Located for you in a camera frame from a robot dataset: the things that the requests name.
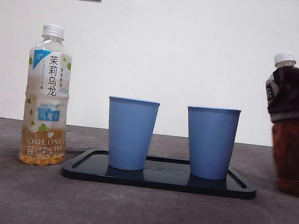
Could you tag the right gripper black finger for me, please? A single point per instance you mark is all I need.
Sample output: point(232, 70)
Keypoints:
point(295, 100)

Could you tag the dark oolong tea bottle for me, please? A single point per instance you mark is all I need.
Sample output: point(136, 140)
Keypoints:
point(291, 159)

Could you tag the jasmine oolong tea bottle white label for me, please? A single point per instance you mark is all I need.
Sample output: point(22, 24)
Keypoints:
point(48, 80)

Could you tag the blue ribbed cup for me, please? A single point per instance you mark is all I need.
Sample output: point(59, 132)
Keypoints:
point(130, 136)
point(210, 145)

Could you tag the dark blue rectangular tray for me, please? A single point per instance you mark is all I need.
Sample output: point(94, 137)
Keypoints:
point(158, 182)

